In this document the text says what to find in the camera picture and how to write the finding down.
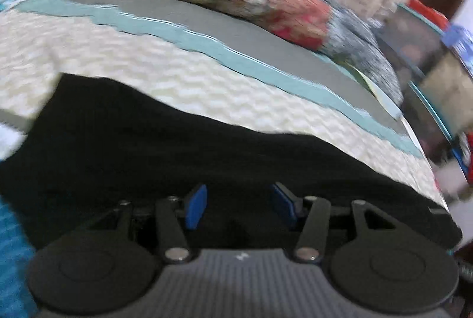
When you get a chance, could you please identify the black pants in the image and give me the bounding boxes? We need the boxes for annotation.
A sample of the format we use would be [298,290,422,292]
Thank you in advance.
[0,73,462,259]

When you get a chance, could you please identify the patterned teal beige bed sheet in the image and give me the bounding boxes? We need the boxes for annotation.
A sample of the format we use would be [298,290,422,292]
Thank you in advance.
[0,0,451,318]

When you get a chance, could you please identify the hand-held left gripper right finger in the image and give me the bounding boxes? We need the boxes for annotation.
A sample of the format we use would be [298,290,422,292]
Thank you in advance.
[270,182,398,263]

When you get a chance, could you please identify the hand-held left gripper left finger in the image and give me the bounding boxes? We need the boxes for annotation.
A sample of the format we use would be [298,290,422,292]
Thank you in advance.
[79,184,208,263]

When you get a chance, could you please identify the brown cardboard box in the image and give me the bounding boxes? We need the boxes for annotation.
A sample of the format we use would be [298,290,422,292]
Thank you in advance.
[421,52,473,135]

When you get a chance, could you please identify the clear storage bin teal lid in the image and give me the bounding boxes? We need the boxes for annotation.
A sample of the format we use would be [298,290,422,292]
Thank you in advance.
[380,4,448,82]
[408,81,466,165]

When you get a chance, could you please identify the blue printed packet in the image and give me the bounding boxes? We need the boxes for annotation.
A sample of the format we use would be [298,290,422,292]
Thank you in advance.
[443,22,473,76]

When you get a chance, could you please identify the red cloth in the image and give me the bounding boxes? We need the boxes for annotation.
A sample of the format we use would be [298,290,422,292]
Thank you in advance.
[406,0,449,26]

